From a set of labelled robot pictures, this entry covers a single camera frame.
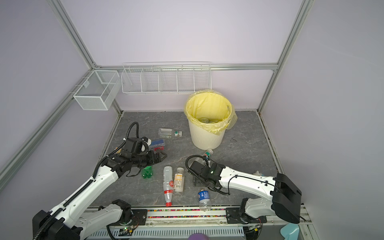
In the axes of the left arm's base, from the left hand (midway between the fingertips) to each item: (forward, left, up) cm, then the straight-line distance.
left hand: (160, 160), depth 77 cm
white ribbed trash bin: (+12, -24, -2) cm, 27 cm away
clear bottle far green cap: (+29, +1, -16) cm, 33 cm away
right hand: (-10, -21, -9) cm, 24 cm away
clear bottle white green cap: (+29, -26, -3) cm, 39 cm away
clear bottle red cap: (-9, -3, -11) cm, 15 cm away
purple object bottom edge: (-33, -18, -15) cm, 41 cm away
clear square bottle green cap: (+9, -27, -12) cm, 31 cm away
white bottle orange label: (-9, -9, -10) cm, 16 cm away
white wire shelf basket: (+53, -1, +15) cm, 55 cm away
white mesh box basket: (+48, +43, +10) cm, 65 cm away
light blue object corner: (-34, -61, -14) cm, 71 cm away
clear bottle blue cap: (-18, -22, -11) cm, 30 cm away
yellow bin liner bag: (+33, -30, +1) cm, 45 cm away
